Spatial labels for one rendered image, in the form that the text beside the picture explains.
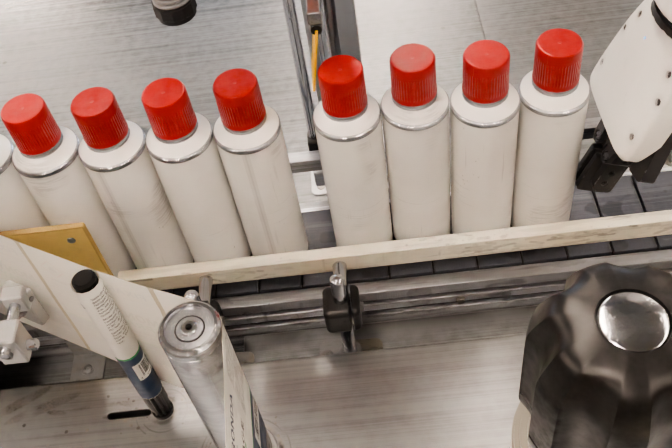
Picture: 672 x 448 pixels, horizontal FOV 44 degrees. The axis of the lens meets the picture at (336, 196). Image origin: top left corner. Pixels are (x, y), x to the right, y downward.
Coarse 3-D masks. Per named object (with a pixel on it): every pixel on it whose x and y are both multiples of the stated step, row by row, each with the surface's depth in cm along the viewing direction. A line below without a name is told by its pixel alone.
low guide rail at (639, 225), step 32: (544, 224) 69; (576, 224) 69; (608, 224) 69; (640, 224) 68; (256, 256) 71; (288, 256) 70; (320, 256) 70; (352, 256) 70; (384, 256) 70; (416, 256) 70; (448, 256) 70; (160, 288) 72
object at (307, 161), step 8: (592, 120) 70; (584, 128) 69; (592, 128) 69; (584, 136) 70; (592, 136) 70; (384, 144) 71; (304, 152) 71; (312, 152) 71; (296, 160) 71; (304, 160) 71; (312, 160) 71; (320, 160) 71; (296, 168) 71; (304, 168) 71; (312, 168) 71; (320, 168) 71
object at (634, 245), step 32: (576, 192) 76; (608, 192) 75; (640, 192) 75; (320, 224) 76; (480, 256) 72; (512, 256) 72; (544, 256) 71; (576, 256) 71; (192, 288) 74; (224, 288) 73; (256, 288) 73; (288, 288) 73
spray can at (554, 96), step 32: (544, 32) 59; (544, 64) 58; (576, 64) 58; (544, 96) 60; (576, 96) 60; (544, 128) 62; (576, 128) 62; (544, 160) 64; (576, 160) 65; (544, 192) 67; (512, 224) 73
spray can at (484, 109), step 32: (480, 64) 58; (480, 96) 59; (512, 96) 61; (480, 128) 61; (512, 128) 62; (480, 160) 63; (512, 160) 65; (480, 192) 66; (512, 192) 69; (480, 224) 69
